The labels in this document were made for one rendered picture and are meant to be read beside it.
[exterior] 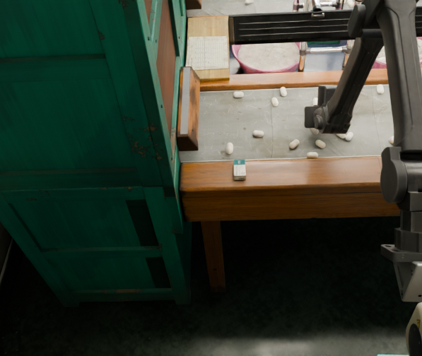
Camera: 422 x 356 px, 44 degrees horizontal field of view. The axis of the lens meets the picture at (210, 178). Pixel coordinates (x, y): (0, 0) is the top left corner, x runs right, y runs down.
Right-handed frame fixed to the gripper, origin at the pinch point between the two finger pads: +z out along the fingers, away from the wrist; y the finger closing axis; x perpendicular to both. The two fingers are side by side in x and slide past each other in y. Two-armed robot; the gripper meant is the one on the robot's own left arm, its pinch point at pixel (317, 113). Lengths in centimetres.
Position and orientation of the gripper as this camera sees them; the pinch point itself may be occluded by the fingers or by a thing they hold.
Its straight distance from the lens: 169.4
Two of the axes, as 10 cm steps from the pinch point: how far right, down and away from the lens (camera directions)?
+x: 0.4, 9.7, 2.3
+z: 0.5, -2.3, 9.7
